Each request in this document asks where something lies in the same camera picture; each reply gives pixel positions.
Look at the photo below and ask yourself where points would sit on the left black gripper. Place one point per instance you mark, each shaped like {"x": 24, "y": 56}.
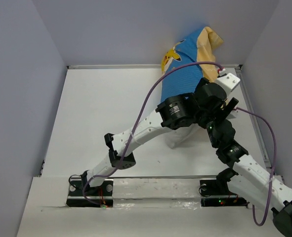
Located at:
{"x": 218, "y": 112}

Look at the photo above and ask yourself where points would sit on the white pillow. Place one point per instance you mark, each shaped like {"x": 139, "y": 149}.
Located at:
{"x": 185, "y": 137}

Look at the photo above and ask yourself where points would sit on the yellow pillowcase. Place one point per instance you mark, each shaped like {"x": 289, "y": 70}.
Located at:
{"x": 198, "y": 46}

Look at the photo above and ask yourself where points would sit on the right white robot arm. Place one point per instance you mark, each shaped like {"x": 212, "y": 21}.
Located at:
{"x": 246, "y": 178}

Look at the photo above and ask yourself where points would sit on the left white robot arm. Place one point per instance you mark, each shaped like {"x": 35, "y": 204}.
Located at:
{"x": 173, "y": 113}

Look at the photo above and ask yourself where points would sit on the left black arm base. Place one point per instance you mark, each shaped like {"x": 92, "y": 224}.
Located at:
{"x": 97, "y": 197}

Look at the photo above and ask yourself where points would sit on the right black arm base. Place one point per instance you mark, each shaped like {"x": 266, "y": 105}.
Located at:
{"x": 215, "y": 192}

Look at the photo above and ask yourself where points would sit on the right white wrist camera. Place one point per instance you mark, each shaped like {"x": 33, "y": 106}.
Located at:
{"x": 233, "y": 114}

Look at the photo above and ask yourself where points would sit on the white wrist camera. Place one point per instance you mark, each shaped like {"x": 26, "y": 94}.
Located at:
{"x": 227, "y": 81}
{"x": 233, "y": 114}

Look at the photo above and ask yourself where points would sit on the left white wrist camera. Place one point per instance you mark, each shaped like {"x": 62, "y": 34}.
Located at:
{"x": 227, "y": 81}

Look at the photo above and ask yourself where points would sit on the aluminium table frame rail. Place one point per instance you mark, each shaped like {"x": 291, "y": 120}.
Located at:
{"x": 129, "y": 66}

